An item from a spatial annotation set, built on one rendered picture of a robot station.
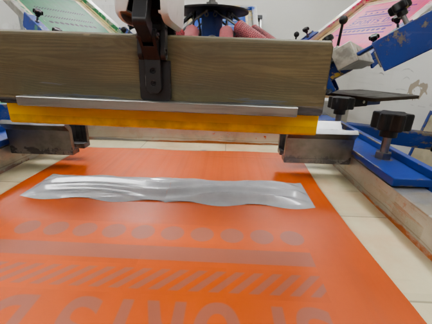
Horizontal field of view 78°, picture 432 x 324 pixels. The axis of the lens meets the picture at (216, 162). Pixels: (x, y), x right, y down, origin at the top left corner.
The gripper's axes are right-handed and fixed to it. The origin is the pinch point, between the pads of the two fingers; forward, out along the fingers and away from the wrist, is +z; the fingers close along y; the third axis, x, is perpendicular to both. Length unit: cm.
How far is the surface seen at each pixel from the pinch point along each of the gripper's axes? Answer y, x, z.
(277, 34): -421, 81, -48
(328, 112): -30.0, 30.2, 7.3
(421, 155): -212, 190, 71
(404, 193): 4.8, 26.5, 10.2
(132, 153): -14.7, -9.1, 13.9
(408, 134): -53, 65, 17
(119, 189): 0.5, -5.6, 13.6
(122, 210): 4.7, -3.7, 14.0
